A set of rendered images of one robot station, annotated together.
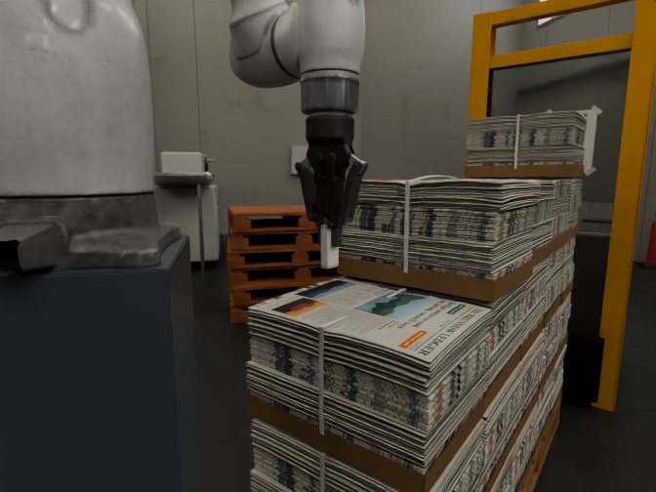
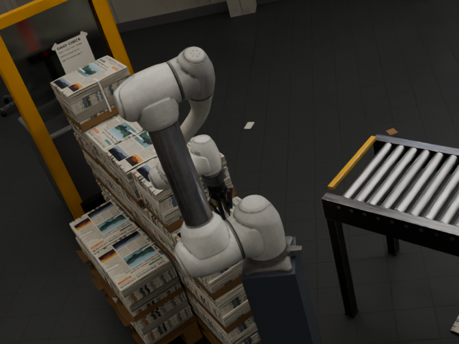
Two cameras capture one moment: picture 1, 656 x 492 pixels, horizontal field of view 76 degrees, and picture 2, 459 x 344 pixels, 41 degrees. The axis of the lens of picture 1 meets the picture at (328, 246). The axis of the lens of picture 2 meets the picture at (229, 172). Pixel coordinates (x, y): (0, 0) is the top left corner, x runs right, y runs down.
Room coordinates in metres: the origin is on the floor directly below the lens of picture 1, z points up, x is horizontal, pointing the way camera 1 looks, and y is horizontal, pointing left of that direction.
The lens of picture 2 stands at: (-0.37, 1.74, 2.56)
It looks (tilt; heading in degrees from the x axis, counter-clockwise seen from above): 34 degrees down; 299
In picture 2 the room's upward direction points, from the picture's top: 17 degrees counter-clockwise
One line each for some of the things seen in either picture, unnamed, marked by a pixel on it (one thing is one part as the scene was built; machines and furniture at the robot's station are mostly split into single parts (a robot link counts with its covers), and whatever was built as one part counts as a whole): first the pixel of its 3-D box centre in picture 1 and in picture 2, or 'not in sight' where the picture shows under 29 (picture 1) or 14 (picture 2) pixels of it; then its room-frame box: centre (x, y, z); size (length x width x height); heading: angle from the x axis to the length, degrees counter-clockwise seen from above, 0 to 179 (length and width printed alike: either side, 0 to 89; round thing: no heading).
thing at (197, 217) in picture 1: (188, 209); not in sight; (5.16, 1.70, 0.66); 2.81 x 0.70 x 1.32; 13
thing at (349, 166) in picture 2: not in sight; (352, 162); (0.26, -0.60, 0.81); 0.43 x 0.03 x 0.02; 71
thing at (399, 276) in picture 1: (434, 266); not in sight; (0.99, -0.26, 0.86); 0.28 x 0.06 x 0.04; 141
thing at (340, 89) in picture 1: (330, 98); (212, 175); (0.67, 0.00, 1.19); 0.09 x 0.09 x 0.06
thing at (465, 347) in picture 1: (446, 407); (196, 248); (1.12, -0.34, 0.42); 1.17 x 0.39 x 0.83; 143
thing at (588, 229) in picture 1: (548, 294); (93, 153); (2.34, -1.27, 0.40); 0.70 x 0.55 x 0.80; 53
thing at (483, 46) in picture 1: (474, 203); (38, 130); (2.24, -0.78, 0.92); 0.09 x 0.09 x 1.85; 53
